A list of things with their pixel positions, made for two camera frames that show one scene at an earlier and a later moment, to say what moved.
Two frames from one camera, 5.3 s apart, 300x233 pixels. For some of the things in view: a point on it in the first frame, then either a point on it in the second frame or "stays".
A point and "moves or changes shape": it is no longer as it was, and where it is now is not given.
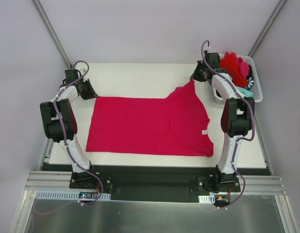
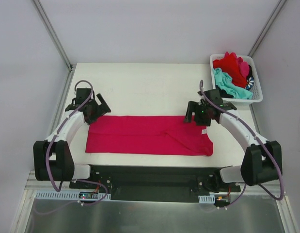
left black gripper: [86, 90] → [98, 110]
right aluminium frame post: [266, 28] stays
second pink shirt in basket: [243, 66] stays
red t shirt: [230, 64] stays
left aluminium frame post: [37, 3] stays
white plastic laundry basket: [257, 92] stays
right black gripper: [199, 73] → [197, 116]
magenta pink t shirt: [178, 124] moves or changes shape
